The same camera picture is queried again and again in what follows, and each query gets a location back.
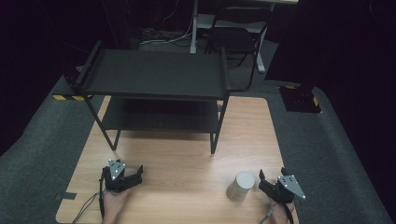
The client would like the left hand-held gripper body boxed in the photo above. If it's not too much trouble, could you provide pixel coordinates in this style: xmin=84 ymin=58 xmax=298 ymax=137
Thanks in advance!
xmin=99 ymin=159 xmax=136 ymax=194

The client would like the right gripper grey cord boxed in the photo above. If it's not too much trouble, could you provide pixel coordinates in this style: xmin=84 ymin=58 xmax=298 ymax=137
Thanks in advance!
xmin=259 ymin=203 xmax=296 ymax=224

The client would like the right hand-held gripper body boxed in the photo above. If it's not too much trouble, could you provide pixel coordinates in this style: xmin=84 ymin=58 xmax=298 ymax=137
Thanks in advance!
xmin=259 ymin=175 xmax=306 ymax=206

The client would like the black two-tier shelf rack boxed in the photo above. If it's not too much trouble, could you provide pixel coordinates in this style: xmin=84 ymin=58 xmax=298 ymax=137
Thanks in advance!
xmin=64 ymin=39 xmax=233 ymax=155

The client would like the black tape strip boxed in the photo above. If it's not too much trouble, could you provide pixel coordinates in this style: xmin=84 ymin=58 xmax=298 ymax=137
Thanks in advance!
xmin=55 ymin=191 xmax=78 ymax=202

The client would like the grey cup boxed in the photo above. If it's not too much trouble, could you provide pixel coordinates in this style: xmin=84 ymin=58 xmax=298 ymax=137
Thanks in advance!
xmin=226 ymin=171 xmax=257 ymax=203

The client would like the person's left hand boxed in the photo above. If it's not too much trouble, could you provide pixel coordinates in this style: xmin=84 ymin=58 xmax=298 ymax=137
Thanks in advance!
xmin=101 ymin=189 xmax=131 ymax=224

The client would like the bundle of floor cables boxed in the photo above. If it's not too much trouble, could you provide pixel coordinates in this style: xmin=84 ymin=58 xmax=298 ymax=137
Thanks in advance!
xmin=139 ymin=8 xmax=195 ymax=45

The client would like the black striped-tape base plate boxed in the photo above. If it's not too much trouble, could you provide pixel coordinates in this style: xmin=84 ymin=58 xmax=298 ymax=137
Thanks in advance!
xmin=277 ymin=85 xmax=323 ymax=114
xmin=51 ymin=74 xmax=95 ymax=103

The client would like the left gripper grey cord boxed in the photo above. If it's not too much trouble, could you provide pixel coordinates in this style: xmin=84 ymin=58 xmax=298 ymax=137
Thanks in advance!
xmin=72 ymin=176 xmax=108 ymax=224

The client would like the black folding chair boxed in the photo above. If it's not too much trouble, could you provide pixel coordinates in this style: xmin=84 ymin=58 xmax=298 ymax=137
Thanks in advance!
xmin=205 ymin=5 xmax=273 ymax=93

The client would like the person's right hand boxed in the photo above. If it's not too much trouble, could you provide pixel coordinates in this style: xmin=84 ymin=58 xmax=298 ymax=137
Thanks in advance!
xmin=268 ymin=199 xmax=297 ymax=224

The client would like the gripper grey cord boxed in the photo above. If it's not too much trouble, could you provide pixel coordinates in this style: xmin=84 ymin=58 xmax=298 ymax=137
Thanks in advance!
xmin=259 ymin=203 xmax=296 ymax=224
xmin=72 ymin=176 xmax=108 ymax=224

